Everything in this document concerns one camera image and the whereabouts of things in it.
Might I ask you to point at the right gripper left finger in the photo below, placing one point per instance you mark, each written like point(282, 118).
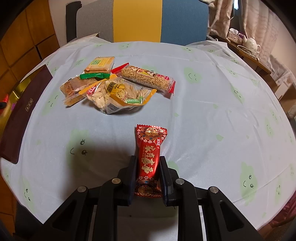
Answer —
point(91, 213)

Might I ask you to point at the red ornate candy packet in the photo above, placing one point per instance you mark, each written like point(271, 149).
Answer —
point(149, 140)

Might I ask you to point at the beige patterned curtain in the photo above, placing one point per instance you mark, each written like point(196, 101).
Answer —
point(256, 21)

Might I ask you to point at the sesame stick squirrel packet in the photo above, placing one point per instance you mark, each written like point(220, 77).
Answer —
point(145, 77)

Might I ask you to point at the grey yellow blue chair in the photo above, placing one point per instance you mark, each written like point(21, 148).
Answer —
point(174, 22)

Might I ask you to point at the round woven tray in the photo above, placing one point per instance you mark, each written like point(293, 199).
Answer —
point(247, 51)

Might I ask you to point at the patterned tissue box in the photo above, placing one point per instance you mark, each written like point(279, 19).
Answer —
point(235, 36)

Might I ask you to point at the orange peanut snack bag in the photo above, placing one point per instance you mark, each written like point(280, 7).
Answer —
point(116, 94)

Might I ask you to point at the cardboard box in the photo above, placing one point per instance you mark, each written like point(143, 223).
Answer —
point(285, 82)

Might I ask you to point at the white teapot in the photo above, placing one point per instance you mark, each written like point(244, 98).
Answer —
point(251, 44)

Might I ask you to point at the yellow green cracker packet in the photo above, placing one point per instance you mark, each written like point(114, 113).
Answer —
point(100, 68)

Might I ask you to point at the bright red snack packet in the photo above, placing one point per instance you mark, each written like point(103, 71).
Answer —
point(4, 102)

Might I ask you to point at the gold tin box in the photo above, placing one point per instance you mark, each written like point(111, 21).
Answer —
point(18, 119)

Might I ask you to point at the pink quilted jacket sleeve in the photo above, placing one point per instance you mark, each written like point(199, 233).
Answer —
point(285, 215)

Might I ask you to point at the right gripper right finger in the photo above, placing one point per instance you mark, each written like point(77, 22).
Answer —
point(203, 214)

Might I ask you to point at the pale blue smiley tablecloth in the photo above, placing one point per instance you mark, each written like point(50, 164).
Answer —
point(225, 128)

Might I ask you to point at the wooden side table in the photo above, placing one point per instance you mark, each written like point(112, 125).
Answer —
point(253, 62)

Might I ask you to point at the clear brown pastry packet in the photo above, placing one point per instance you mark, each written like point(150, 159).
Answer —
point(71, 89)

